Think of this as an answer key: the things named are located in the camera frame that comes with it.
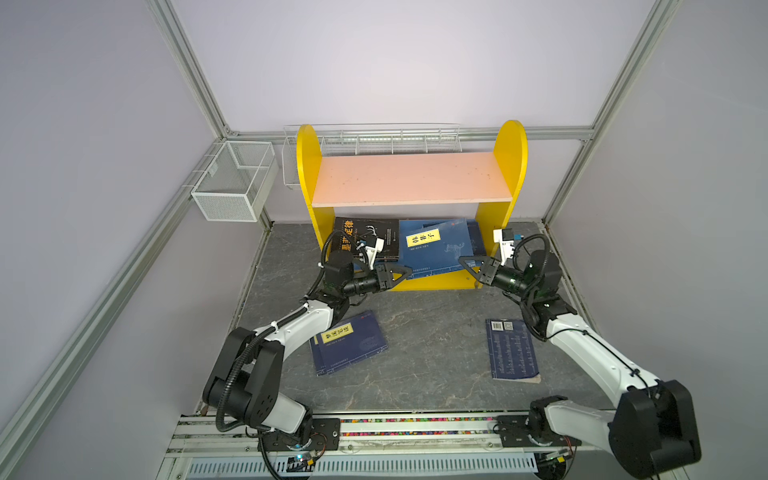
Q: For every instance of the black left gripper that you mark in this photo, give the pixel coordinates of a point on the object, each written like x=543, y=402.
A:
x=383, y=277

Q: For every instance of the yellow wooden bookshelf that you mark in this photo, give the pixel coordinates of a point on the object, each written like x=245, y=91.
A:
x=491, y=180

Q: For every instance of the white mesh wire basket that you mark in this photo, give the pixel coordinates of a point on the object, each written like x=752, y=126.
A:
x=236, y=183

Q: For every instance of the blue book white drawing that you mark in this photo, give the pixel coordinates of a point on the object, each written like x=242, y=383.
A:
x=477, y=243

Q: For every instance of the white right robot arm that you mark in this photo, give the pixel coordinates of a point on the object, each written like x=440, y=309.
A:
x=653, y=427

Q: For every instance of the black deer cover book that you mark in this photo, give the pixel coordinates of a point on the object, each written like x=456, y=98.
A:
x=358, y=230

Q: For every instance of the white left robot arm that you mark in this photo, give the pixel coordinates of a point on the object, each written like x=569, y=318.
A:
x=244, y=384

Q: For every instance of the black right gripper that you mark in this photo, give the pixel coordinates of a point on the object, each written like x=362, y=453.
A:
x=487, y=275

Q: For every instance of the navy book text back cover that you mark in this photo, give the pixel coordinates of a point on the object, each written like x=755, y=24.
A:
x=511, y=351

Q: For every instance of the white wire rack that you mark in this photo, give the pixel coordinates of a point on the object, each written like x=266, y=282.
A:
x=388, y=139

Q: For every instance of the navy book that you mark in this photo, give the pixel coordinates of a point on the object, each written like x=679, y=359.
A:
x=356, y=339
x=433, y=247

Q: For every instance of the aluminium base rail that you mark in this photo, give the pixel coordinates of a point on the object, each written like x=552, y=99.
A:
x=382, y=446

